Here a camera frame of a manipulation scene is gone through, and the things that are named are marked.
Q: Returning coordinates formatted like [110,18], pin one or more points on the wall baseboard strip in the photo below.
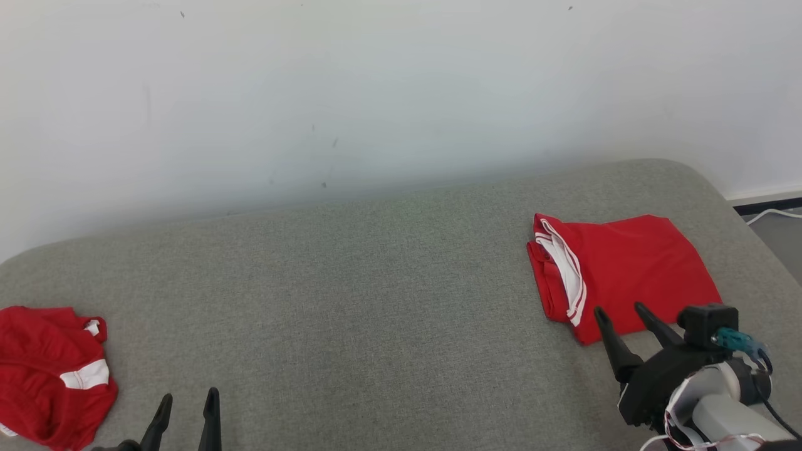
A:
[764,199]

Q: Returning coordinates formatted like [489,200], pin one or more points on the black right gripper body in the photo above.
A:
[655,388]

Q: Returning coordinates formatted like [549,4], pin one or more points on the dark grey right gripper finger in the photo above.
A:
[617,351]
[661,329]

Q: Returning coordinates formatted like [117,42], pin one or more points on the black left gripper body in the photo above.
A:
[122,446]

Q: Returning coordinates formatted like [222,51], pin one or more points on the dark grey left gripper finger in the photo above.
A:
[156,426]
[211,426]

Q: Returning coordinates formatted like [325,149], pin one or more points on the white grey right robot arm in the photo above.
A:
[727,407]

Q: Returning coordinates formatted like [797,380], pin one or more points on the red white sports shorts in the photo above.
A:
[37,369]

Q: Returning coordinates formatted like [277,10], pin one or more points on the red white basketball jersey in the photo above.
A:
[639,269]

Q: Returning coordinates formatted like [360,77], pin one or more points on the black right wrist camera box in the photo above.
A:
[702,322]

